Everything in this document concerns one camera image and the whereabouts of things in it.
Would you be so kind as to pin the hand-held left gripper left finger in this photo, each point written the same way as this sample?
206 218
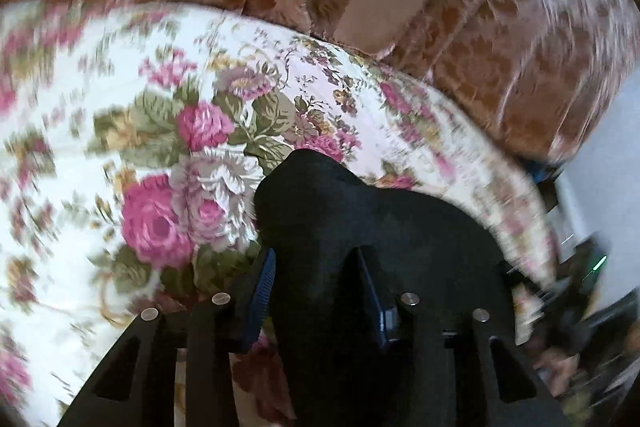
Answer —
257 302

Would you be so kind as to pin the person's right hand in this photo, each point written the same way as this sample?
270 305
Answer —
557 364

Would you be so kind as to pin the black pants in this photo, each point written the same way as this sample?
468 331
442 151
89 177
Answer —
320 217

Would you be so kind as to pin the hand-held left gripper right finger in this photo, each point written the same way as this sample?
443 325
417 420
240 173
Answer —
385 322

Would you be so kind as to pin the floral bed sheet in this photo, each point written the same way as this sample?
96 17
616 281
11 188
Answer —
100 82

